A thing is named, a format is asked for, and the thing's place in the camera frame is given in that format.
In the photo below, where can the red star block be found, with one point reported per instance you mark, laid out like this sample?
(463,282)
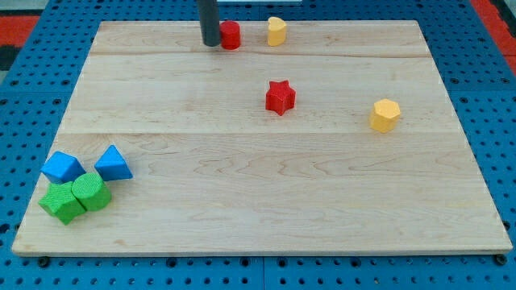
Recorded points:
(280,97)

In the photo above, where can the green star block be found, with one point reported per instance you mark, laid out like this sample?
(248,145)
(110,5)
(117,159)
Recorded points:
(59,202)

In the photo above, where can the red cylinder block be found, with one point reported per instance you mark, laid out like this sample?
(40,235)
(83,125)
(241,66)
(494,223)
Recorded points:
(230,34)

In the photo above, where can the yellow heart block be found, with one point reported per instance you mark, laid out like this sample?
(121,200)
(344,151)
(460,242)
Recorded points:
(277,31)

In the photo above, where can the yellow hexagon block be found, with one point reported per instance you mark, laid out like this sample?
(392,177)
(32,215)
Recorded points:
(384,115)

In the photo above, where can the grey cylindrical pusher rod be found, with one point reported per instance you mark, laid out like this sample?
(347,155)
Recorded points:
(209,22)

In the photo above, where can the blue triangle block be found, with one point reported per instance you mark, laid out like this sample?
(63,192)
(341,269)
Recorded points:
(112,166)

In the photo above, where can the green cylinder block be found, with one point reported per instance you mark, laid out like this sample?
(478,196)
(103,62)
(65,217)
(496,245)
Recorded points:
(91,191)

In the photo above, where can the blue cube block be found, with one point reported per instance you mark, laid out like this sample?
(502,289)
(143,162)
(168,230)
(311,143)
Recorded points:
(62,168)

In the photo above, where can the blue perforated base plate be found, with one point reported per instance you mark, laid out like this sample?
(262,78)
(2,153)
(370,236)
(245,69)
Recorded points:
(35,91)

